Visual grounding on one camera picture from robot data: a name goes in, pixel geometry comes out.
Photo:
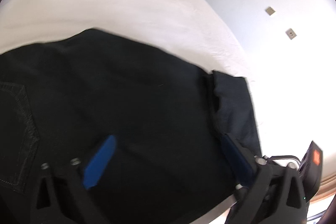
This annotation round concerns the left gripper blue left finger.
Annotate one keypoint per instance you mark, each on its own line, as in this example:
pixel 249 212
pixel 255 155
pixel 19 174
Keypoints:
pixel 97 163

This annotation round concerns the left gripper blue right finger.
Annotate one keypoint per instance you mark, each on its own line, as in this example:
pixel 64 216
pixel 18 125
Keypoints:
pixel 240 159

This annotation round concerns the black jeans pant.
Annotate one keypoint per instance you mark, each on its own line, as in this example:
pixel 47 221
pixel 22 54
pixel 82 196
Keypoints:
pixel 60 100

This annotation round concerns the white bed mattress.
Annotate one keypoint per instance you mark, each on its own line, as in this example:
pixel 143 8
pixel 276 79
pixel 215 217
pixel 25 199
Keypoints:
pixel 187 29

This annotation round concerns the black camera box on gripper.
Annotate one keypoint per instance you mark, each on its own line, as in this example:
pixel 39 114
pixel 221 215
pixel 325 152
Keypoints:
pixel 310 170

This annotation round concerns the lower wall socket plate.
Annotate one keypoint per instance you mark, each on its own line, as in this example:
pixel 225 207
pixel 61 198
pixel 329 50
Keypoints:
pixel 291 34

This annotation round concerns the upper wall switch plate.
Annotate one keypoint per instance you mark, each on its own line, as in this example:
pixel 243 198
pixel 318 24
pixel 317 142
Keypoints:
pixel 270 10

